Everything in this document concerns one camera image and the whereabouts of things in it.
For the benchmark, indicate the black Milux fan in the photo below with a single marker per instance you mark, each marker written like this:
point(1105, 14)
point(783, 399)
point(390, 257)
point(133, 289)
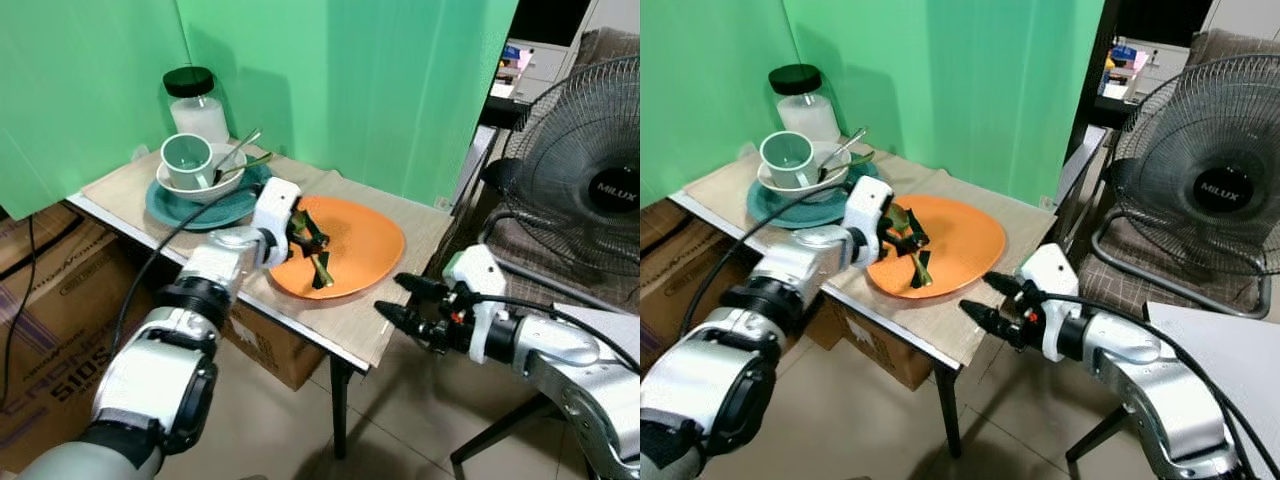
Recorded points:
point(600, 180)
point(1215, 185)

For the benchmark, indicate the brown checked cushioned chair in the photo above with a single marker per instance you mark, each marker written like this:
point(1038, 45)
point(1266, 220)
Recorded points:
point(1150, 275)
point(540, 255)

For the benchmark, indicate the metal spoon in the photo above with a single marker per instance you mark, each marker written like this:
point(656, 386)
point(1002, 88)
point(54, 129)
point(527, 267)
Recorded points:
point(240, 152)
point(845, 148)

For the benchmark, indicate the glass jar with black lid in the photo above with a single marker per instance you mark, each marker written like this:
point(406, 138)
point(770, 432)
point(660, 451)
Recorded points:
point(805, 108)
point(198, 112)

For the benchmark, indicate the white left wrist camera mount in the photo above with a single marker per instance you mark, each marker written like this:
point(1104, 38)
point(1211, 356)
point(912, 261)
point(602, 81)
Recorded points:
point(865, 203)
point(272, 205)

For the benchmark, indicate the small cardboard box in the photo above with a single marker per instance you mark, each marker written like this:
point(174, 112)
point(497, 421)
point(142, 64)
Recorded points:
point(885, 345)
point(270, 345)

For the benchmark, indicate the white bowl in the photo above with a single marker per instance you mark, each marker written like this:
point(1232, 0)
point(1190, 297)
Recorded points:
point(830, 185)
point(228, 188)

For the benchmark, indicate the black metal stand leg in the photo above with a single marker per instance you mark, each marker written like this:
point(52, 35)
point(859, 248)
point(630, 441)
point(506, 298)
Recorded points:
point(1095, 435)
point(500, 430)

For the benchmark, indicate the black monitor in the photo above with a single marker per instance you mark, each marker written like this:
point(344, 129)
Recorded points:
point(548, 20)
point(1160, 20)

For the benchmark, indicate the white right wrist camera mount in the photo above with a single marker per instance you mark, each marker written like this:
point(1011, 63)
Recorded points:
point(1052, 285)
point(482, 290)

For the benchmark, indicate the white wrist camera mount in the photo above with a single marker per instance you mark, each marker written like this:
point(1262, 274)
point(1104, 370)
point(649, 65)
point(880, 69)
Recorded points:
point(1052, 285)
point(272, 205)
point(865, 203)
point(482, 290)

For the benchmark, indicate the black metal table leg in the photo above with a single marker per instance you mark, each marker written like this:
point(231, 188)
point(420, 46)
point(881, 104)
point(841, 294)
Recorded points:
point(340, 410)
point(950, 410)

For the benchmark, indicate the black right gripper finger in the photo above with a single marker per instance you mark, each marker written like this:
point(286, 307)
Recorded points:
point(420, 286)
point(1008, 284)
point(990, 318)
point(405, 320)

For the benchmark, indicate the orange plate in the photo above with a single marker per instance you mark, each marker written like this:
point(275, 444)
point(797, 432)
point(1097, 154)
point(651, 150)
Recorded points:
point(365, 245)
point(965, 240)

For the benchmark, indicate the large printed cardboard box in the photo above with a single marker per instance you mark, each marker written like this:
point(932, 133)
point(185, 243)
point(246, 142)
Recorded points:
point(670, 290)
point(55, 300)

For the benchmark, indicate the pale green cup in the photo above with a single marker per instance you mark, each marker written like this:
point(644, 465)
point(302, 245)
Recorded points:
point(185, 162)
point(787, 158)

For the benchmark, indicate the teal plate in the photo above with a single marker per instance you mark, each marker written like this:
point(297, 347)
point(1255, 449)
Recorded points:
point(790, 210)
point(190, 212)

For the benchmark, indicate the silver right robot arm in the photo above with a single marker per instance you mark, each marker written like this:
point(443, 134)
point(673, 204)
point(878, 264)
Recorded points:
point(570, 355)
point(1150, 360)

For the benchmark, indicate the white drawer cabinet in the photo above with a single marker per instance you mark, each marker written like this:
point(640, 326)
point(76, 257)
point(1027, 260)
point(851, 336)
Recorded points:
point(540, 70)
point(1150, 70)

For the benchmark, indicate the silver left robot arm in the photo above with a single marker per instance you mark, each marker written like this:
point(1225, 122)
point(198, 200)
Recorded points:
point(715, 370)
point(150, 365)

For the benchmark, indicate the green backdrop sheet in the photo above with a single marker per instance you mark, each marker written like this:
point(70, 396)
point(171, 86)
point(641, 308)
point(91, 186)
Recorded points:
point(960, 90)
point(380, 90)

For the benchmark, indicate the white board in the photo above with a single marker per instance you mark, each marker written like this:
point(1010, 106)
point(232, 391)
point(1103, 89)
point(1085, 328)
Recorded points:
point(615, 325)
point(1235, 370)

